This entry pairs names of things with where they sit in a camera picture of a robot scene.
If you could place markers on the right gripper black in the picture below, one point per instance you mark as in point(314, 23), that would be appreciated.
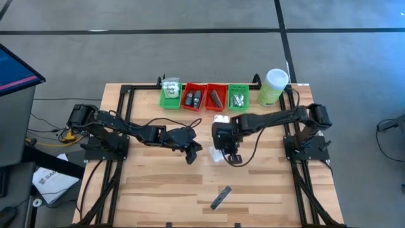
point(235, 139)

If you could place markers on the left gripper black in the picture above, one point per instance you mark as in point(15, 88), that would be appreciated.
point(167, 137)

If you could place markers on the silver plastic-wrapped packet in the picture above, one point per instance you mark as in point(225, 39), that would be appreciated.
point(235, 100)
point(241, 99)

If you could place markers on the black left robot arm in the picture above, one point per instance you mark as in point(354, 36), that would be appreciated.
point(101, 122)

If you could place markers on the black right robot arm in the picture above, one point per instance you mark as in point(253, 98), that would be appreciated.
point(269, 118)

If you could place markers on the red plastic basket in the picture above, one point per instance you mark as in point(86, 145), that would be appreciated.
point(186, 108)
point(209, 107)

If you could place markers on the green plastic basket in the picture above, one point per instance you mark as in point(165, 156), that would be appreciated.
point(171, 104)
point(239, 109)

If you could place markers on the disinfecting wipes canister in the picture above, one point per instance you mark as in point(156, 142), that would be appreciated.
point(272, 85)

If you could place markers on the black shelf board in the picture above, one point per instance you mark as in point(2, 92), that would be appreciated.
point(53, 163)

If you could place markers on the white printed booklet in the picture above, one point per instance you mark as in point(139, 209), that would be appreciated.
point(53, 182)

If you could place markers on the white tape roll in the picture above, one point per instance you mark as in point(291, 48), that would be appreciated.
point(37, 202)

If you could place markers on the large display screen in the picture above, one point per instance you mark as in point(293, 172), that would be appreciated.
point(16, 71)

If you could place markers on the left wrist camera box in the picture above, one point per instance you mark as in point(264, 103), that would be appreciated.
point(186, 135)

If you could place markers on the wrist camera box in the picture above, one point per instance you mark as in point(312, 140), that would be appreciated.
point(221, 136)
point(186, 135)

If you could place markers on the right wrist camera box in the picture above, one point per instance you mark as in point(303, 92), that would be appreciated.
point(221, 136)

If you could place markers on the black aluminium table frame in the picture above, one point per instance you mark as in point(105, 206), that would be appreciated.
point(125, 104)

